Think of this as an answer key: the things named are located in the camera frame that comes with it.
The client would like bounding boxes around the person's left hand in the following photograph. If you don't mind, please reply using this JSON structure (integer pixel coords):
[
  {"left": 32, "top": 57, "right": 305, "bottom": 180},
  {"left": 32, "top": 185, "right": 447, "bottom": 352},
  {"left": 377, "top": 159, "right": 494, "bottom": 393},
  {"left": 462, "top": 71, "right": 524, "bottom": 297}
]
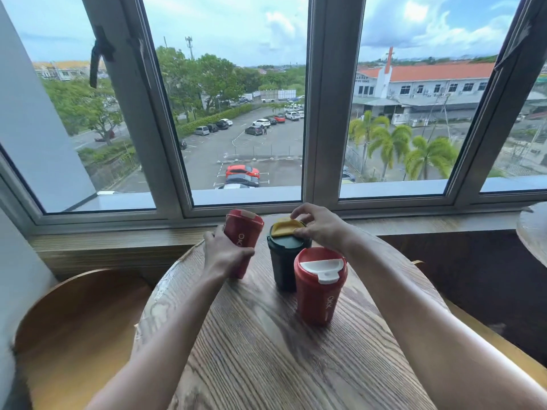
[{"left": 203, "top": 225, "right": 257, "bottom": 281}]

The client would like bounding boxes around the person's right hand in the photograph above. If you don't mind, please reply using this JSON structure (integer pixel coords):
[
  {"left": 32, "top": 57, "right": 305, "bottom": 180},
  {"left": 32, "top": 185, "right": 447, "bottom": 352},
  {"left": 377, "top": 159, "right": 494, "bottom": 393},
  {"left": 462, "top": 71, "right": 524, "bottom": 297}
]
[{"left": 291, "top": 203, "right": 356, "bottom": 253}]

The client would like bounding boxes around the dark green cup yellow lid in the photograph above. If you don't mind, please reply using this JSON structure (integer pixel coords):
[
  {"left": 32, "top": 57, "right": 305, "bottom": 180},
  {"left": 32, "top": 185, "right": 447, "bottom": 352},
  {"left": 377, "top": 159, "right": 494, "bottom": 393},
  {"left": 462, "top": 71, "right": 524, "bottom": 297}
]
[{"left": 267, "top": 217, "right": 313, "bottom": 293}]

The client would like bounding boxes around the person's right forearm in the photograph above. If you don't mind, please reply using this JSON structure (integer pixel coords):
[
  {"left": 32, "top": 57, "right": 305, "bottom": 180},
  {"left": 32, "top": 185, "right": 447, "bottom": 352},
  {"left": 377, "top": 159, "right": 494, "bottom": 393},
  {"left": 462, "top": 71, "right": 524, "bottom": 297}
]
[{"left": 340, "top": 228, "right": 547, "bottom": 410}]

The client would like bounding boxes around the person's left forearm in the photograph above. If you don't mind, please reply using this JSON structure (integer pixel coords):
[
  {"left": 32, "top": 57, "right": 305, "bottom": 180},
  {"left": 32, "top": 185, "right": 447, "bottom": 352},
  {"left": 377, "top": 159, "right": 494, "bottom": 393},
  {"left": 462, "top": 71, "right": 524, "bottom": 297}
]
[{"left": 85, "top": 269, "right": 235, "bottom": 410}]

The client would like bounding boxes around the dark grey parked car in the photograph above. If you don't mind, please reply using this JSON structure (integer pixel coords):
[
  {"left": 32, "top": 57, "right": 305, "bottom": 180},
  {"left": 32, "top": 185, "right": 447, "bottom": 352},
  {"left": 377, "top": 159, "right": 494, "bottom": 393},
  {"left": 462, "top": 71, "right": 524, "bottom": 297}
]
[{"left": 224, "top": 174, "right": 261, "bottom": 188}]

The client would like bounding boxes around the red travel cup white lid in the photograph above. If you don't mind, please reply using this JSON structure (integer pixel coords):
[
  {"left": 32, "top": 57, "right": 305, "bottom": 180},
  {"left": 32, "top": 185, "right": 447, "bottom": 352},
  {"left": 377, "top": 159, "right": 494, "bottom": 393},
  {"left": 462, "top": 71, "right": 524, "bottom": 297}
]
[{"left": 293, "top": 247, "right": 348, "bottom": 326}]

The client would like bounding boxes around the red parked car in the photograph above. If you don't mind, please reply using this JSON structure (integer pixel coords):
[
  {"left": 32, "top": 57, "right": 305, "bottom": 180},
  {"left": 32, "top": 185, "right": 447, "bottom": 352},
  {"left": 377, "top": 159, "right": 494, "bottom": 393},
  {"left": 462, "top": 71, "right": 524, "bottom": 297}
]
[{"left": 225, "top": 165, "right": 261, "bottom": 179}]

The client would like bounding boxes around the row of parked cars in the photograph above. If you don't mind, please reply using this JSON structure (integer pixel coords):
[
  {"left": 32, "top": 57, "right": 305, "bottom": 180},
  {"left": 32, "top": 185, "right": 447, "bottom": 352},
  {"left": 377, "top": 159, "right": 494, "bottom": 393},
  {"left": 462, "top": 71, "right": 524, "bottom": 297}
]
[{"left": 194, "top": 104, "right": 305, "bottom": 137}]

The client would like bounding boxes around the palm tree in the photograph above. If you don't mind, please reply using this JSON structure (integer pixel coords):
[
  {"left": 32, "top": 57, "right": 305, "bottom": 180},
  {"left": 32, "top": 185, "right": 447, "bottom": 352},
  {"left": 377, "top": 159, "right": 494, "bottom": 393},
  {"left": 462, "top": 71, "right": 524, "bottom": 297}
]
[
  {"left": 404, "top": 136, "right": 460, "bottom": 181},
  {"left": 368, "top": 124, "right": 413, "bottom": 181},
  {"left": 348, "top": 110, "right": 390, "bottom": 175}
]

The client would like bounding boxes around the large green tree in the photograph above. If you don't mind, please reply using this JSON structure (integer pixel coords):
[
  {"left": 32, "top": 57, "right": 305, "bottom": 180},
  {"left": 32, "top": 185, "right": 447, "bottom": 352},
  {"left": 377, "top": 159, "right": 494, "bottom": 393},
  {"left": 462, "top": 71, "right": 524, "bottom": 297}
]
[{"left": 156, "top": 46, "right": 244, "bottom": 116}]

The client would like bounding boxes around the round wooden chair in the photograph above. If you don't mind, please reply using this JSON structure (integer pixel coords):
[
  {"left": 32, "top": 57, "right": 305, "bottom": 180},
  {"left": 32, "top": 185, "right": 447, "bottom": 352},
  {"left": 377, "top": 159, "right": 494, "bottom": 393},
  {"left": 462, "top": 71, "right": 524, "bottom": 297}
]
[{"left": 13, "top": 269, "right": 155, "bottom": 410}]

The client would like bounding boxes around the white building orange roof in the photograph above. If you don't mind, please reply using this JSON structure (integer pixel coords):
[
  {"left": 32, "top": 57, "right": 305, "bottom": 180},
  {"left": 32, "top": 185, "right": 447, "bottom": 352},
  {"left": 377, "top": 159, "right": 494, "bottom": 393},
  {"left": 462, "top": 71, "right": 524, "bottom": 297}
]
[{"left": 351, "top": 47, "right": 496, "bottom": 126}]

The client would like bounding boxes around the wooden chair yellow edge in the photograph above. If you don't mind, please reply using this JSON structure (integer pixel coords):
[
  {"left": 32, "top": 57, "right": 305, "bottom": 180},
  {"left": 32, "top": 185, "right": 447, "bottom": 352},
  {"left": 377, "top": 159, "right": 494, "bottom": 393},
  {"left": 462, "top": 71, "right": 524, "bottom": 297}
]
[{"left": 411, "top": 259, "right": 547, "bottom": 380}]

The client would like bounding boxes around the round wooden side table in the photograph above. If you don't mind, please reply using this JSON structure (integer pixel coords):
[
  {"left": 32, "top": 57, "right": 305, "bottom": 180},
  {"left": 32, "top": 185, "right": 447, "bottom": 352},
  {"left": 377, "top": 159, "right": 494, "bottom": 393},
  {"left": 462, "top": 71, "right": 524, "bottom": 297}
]
[{"left": 516, "top": 202, "right": 547, "bottom": 269}]

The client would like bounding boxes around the grey window frame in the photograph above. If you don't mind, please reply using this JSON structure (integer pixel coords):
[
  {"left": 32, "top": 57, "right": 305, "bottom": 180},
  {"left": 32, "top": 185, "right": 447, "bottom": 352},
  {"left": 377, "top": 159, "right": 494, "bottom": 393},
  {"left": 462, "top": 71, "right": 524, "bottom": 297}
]
[{"left": 0, "top": 0, "right": 547, "bottom": 229}]

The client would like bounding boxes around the black window handle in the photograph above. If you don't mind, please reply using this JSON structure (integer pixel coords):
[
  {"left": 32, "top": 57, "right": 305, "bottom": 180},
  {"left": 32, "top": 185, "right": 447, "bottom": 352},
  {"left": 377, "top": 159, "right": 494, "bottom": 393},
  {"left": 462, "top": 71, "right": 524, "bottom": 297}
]
[{"left": 89, "top": 25, "right": 116, "bottom": 89}]

